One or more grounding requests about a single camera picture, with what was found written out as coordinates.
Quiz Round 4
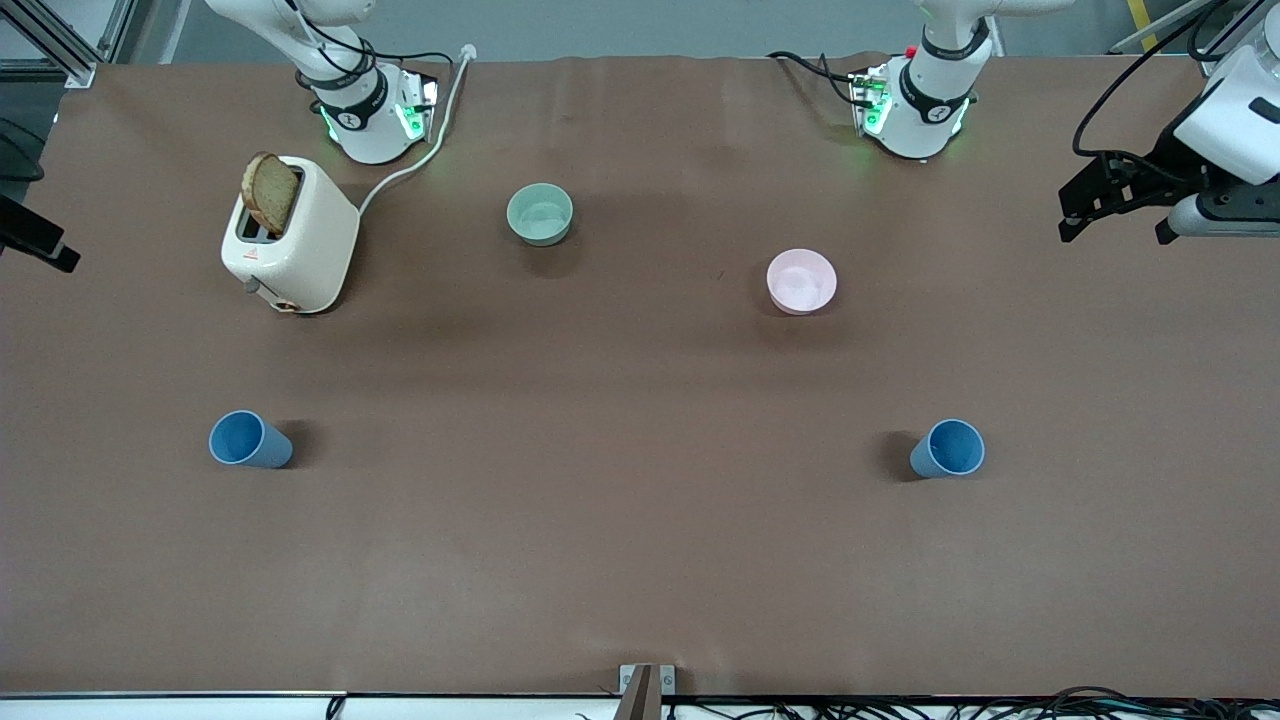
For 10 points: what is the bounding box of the brown bread slice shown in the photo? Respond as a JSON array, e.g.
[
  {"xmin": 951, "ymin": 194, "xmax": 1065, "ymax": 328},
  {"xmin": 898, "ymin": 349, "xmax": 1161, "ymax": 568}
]
[{"xmin": 241, "ymin": 152, "xmax": 301, "ymax": 237}]

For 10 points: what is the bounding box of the blue plastic cup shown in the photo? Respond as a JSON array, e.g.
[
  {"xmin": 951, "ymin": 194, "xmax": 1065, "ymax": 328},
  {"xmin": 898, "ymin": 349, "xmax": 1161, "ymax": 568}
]
[
  {"xmin": 909, "ymin": 418, "xmax": 987, "ymax": 480},
  {"xmin": 208, "ymin": 410, "xmax": 295, "ymax": 470}
]

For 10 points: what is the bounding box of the aluminium frame profile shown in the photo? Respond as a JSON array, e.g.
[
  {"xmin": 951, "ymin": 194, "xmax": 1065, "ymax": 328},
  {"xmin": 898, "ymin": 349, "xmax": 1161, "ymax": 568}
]
[
  {"xmin": 1108, "ymin": 0, "xmax": 1280, "ymax": 77},
  {"xmin": 0, "ymin": 0, "xmax": 161, "ymax": 89}
]

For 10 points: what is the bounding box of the cream white toaster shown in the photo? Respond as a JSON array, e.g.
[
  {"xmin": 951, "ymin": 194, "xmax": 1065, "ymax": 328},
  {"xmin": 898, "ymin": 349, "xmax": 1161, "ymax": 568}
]
[{"xmin": 221, "ymin": 155, "xmax": 361, "ymax": 316}]

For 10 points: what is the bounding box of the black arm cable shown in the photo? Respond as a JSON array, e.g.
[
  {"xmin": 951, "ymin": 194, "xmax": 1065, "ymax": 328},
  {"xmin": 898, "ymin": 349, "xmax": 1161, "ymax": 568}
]
[
  {"xmin": 275, "ymin": 0, "xmax": 456, "ymax": 101},
  {"xmin": 1073, "ymin": 0, "xmax": 1233, "ymax": 159}
]

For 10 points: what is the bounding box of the white toaster power cable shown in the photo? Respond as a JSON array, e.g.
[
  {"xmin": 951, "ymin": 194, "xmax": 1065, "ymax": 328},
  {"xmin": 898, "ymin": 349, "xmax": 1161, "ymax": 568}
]
[{"xmin": 357, "ymin": 44, "xmax": 477, "ymax": 217}]

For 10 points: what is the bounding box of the black floor cable bundle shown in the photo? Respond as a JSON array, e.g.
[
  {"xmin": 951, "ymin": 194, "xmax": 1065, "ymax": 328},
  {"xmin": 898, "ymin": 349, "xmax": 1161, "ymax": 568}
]
[{"xmin": 660, "ymin": 685, "xmax": 1280, "ymax": 720}]

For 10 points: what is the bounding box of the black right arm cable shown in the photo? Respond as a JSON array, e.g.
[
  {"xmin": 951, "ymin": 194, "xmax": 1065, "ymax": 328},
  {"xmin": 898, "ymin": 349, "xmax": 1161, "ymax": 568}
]
[{"xmin": 275, "ymin": 0, "xmax": 456, "ymax": 101}]

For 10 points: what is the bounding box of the green bowl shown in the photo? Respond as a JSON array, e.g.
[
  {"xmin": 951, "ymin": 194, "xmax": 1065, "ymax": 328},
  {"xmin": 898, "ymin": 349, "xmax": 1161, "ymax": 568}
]
[{"xmin": 505, "ymin": 183, "xmax": 575, "ymax": 247}]

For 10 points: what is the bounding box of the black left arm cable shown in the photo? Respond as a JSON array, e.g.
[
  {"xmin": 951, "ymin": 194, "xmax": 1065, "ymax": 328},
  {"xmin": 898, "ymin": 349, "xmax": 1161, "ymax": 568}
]
[{"xmin": 1073, "ymin": 0, "xmax": 1233, "ymax": 159}]

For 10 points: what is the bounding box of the black left base cable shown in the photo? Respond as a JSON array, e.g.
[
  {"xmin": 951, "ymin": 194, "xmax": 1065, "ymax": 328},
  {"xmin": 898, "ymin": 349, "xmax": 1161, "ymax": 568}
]
[{"xmin": 767, "ymin": 50, "xmax": 866, "ymax": 106}]

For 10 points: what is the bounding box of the pink bowl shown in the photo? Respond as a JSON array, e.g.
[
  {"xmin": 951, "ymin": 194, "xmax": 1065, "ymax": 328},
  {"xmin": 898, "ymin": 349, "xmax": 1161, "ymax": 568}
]
[{"xmin": 766, "ymin": 248, "xmax": 839, "ymax": 316}]

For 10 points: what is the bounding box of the grey metal table bracket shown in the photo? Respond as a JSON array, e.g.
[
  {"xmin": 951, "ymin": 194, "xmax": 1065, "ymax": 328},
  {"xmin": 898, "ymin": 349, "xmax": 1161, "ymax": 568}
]
[{"xmin": 618, "ymin": 664, "xmax": 677, "ymax": 720}]

